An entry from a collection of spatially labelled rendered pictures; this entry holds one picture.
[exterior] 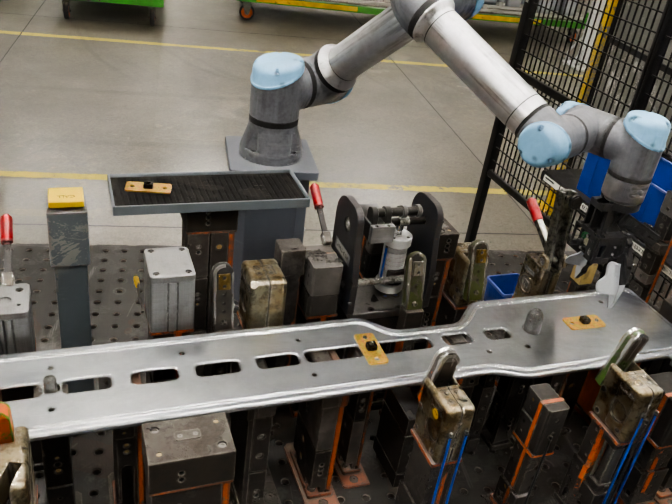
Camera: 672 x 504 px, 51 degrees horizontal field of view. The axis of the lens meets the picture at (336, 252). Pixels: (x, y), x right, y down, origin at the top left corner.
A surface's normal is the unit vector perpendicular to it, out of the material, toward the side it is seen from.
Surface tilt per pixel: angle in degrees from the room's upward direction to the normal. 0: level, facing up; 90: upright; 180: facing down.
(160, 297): 90
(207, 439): 0
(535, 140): 90
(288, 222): 90
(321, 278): 90
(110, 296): 0
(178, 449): 0
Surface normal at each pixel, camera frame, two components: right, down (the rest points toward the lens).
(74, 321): 0.32, 0.51
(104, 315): 0.13, -0.86
